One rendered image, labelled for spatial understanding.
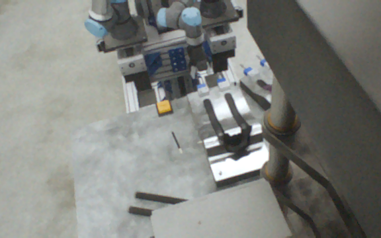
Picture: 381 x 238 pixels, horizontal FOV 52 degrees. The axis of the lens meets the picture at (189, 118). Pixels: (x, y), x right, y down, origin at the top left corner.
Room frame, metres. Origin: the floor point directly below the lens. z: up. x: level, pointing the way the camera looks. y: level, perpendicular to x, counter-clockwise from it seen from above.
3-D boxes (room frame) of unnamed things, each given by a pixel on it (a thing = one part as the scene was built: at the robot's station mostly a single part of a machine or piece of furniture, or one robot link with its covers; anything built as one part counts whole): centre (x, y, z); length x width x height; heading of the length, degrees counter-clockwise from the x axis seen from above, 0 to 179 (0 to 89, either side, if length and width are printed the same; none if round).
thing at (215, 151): (1.10, -0.16, 0.87); 0.50 x 0.26 x 0.14; 6
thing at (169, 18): (1.42, -0.02, 1.31); 0.11 x 0.11 x 0.08; 55
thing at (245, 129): (1.12, -0.17, 0.92); 0.35 x 0.16 x 0.09; 6
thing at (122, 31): (1.75, 0.25, 1.09); 0.15 x 0.15 x 0.10
